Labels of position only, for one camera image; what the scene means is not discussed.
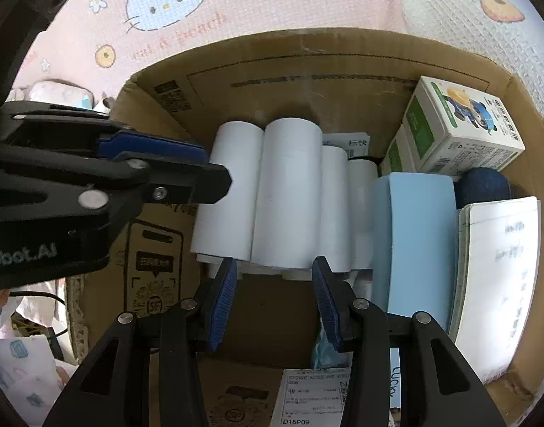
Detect green white carton box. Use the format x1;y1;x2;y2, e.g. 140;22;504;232
403;76;526;176

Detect crumpled blue mask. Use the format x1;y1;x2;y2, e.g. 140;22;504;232
311;322;348;369

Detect light blue wipes pack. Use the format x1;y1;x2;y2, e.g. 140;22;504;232
26;80;95;110

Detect brown cardboard box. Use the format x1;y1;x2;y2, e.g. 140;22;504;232
79;29;544;426

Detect white lined notebook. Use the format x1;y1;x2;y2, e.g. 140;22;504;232
448;197;541;384

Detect dark blue cloth ball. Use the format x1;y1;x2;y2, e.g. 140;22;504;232
454;168;512;209

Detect Hello Kitty pink blanket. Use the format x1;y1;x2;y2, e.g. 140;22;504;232
10;0;544;118

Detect light blue foam block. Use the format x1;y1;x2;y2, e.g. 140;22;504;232
371;173;457;329

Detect white shipping label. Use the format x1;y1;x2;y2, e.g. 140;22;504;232
270;367;350;427

